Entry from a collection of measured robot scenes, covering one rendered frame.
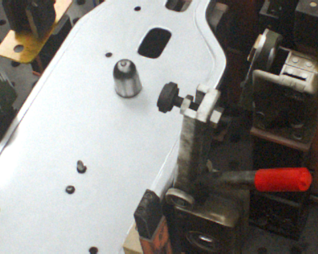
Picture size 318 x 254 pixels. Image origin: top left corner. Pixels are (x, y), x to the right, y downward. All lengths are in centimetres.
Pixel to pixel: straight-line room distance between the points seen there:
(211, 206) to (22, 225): 22
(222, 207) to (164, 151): 13
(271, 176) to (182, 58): 30
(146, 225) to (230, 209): 17
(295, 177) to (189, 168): 11
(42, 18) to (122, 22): 36
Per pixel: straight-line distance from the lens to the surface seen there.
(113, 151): 92
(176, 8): 107
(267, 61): 87
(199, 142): 71
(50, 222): 89
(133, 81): 94
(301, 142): 97
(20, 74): 141
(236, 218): 82
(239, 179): 76
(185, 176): 77
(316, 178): 117
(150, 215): 66
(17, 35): 72
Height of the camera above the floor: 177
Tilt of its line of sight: 55 degrees down
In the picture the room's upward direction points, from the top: 7 degrees counter-clockwise
